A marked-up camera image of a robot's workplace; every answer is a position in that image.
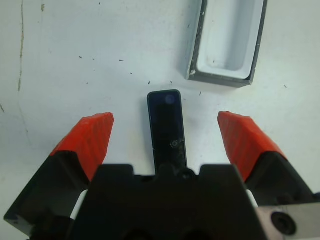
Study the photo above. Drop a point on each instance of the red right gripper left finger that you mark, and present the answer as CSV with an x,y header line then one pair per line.
x,y
87,140

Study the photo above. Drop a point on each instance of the slim black camera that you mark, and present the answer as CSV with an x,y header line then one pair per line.
x,y
165,125

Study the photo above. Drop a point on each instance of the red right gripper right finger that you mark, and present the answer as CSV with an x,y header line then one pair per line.
x,y
242,140

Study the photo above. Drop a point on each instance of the camera box base white inside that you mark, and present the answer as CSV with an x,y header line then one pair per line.
x,y
225,37

